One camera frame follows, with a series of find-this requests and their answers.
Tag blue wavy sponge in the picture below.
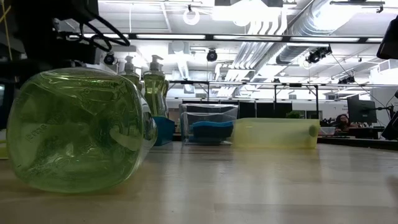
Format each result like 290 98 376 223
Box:
190 120 234 129

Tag yellow translucent bin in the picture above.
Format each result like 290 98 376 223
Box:
231 117 321 149

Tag clear plastic bin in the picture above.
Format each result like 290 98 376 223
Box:
178 103 239 146

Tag blue plastic bin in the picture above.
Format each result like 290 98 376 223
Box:
152 116 175 146

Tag overhead light strip bar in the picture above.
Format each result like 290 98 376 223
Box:
67 32 384 44

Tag small white tub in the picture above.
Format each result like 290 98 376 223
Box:
318 126 336 136

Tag black ceiling light cluster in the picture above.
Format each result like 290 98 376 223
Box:
305 45 333 65

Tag person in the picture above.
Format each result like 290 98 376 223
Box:
334 113 352 133

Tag small black ceiling lights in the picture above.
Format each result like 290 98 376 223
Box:
338 75 356 85

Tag black computer monitor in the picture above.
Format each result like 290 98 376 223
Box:
347 95 378 124

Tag white ring lamp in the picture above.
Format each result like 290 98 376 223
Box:
182 4 201 26

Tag black background table frame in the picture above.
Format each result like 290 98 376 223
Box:
169 80 320 119

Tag silver ventilation duct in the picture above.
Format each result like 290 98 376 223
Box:
275 0 345 65

